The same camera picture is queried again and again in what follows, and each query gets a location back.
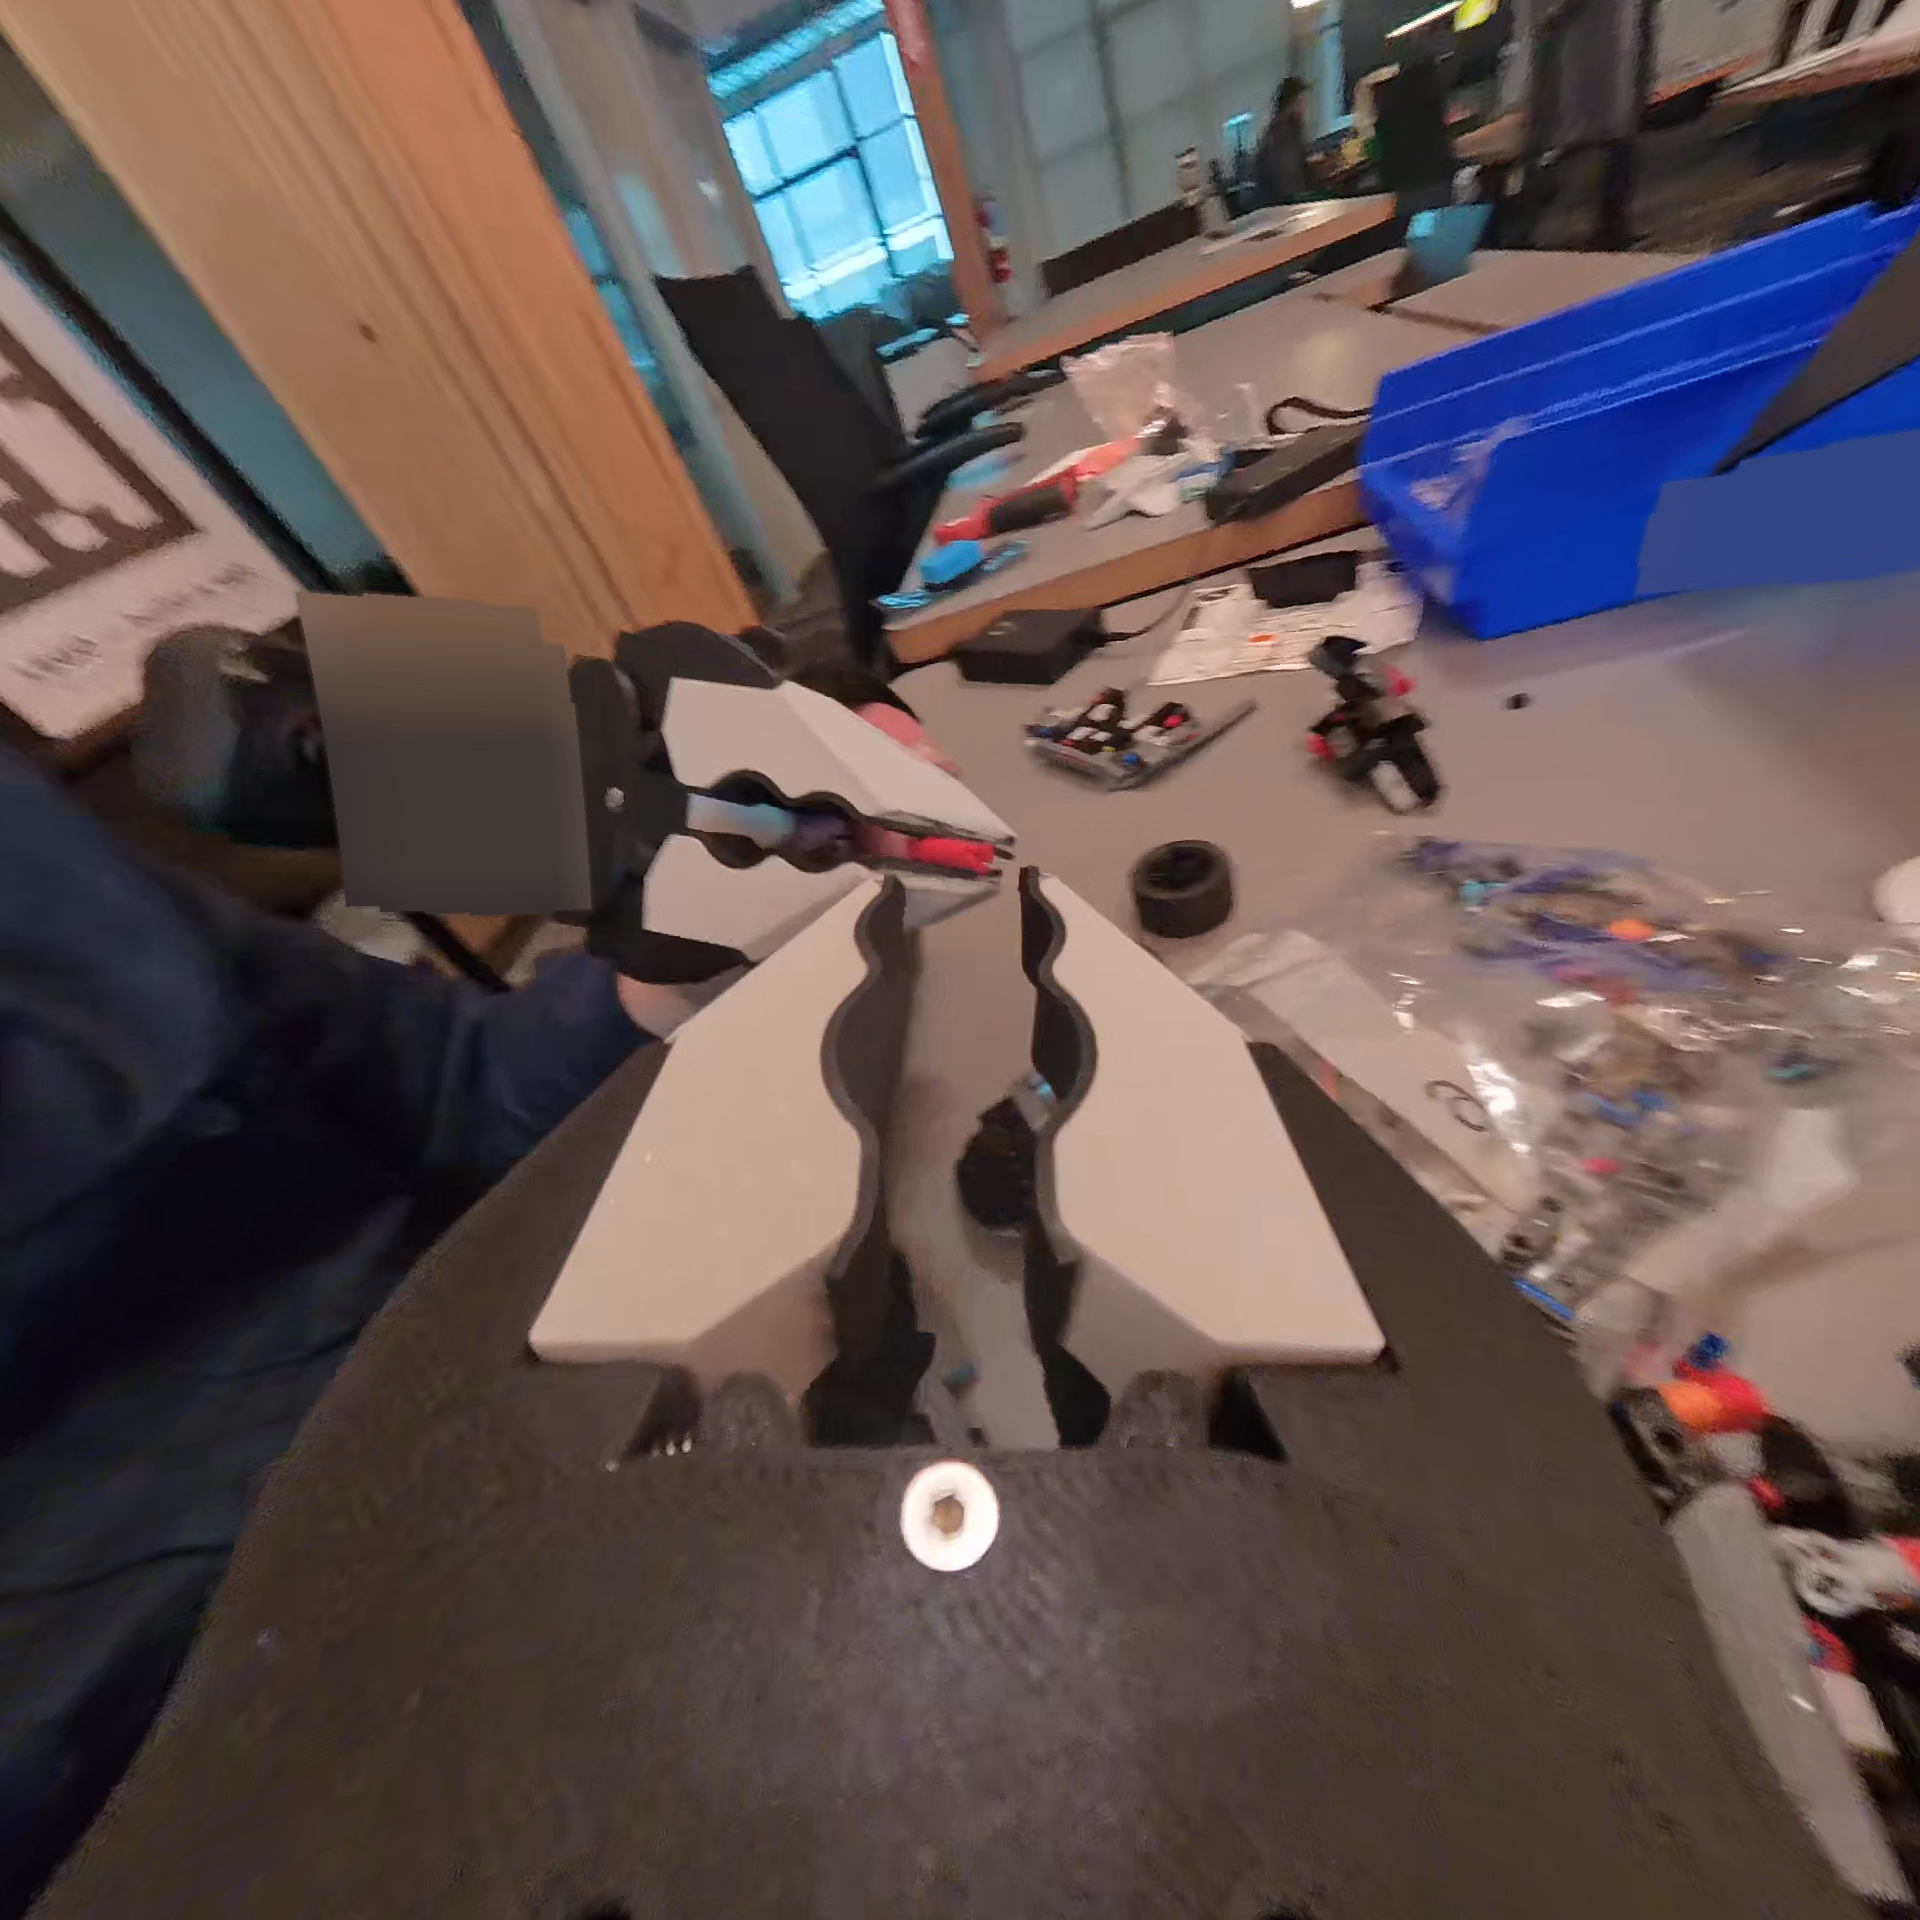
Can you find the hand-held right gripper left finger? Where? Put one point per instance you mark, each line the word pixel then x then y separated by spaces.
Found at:
pixel 704 1200

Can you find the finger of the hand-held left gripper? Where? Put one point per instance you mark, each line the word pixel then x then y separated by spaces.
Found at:
pixel 765 907
pixel 797 734

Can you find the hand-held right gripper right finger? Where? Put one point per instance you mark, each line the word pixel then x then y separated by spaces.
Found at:
pixel 1214 1200

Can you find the large toy brick car model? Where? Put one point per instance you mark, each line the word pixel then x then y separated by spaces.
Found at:
pixel 1771 1499

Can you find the person's left forearm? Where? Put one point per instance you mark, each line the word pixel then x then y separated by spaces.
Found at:
pixel 495 1050

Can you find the clear bag with warning print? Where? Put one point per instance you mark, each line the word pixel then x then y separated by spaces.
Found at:
pixel 1350 1050

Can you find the small black toy tyre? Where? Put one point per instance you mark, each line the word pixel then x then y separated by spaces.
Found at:
pixel 1186 884
pixel 997 1161

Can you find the blue eraser block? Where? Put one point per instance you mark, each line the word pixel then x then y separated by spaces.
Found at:
pixel 954 566

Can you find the black power brick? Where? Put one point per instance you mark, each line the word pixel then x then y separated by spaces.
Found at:
pixel 1028 646

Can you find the blue foil wrapper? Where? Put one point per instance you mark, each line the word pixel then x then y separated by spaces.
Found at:
pixel 1004 559

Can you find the red black electric screwdriver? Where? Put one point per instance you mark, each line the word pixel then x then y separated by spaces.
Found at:
pixel 1013 507

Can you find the flat brick assembly grey blade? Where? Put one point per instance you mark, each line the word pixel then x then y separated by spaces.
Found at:
pixel 1142 734

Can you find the pink paper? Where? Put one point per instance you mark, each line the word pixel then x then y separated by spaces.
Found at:
pixel 1084 457

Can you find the white plastic part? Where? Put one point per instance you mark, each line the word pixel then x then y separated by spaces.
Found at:
pixel 1132 488

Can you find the clear bag of brick pieces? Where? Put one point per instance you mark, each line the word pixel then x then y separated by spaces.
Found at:
pixel 1652 1050

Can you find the upright clear plastic bag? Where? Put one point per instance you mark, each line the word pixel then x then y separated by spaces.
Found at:
pixel 1126 383

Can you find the white sticker sheet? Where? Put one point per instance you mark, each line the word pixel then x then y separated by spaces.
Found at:
pixel 1277 638

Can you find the small black red brick assembly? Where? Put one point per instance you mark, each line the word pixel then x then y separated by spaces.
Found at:
pixel 1372 727

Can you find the wide wooden pillar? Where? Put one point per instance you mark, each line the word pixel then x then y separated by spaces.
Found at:
pixel 375 270

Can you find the black foam pouch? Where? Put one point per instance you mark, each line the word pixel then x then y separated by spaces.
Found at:
pixel 1301 578

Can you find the red fire extinguisher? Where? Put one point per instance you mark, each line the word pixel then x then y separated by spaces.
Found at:
pixel 991 241

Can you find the white plastic stick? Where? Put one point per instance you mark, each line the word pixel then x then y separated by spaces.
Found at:
pixel 1244 411

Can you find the black flat power bank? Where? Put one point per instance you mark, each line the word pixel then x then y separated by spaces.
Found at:
pixel 1283 473

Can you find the narrow wooden pillar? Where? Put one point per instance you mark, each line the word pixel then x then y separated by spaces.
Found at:
pixel 944 164

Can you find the wood-edged desk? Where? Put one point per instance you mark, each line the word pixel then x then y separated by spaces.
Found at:
pixel 1186 278

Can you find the teal laptop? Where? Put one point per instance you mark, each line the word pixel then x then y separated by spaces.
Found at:
pixel 1442 247

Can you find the blue plastic bin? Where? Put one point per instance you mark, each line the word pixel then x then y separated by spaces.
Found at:
pixel 1575 451

